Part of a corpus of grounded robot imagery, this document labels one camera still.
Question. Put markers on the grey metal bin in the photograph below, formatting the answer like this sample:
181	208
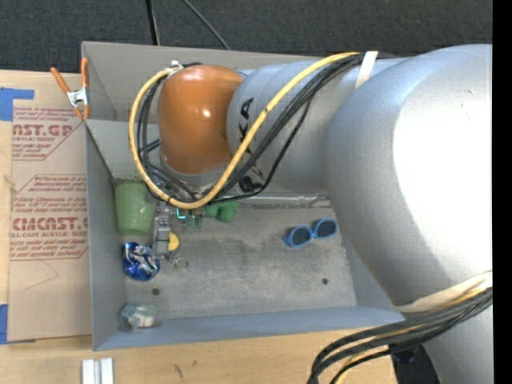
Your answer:
248	278

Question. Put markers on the brown cardboard board red print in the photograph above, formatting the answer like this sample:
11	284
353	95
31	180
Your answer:
48	278

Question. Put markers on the blue crumpled foil packet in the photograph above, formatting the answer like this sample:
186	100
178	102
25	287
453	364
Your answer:
134	268

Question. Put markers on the yellow round toy piece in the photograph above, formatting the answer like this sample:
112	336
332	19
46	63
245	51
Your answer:
174	241

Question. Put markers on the blue sunglasses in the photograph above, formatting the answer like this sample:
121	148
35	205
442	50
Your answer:
299	236

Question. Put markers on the green plastic cup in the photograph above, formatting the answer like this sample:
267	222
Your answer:
132	210

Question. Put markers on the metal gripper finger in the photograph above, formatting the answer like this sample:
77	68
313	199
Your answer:
161	244
164	225

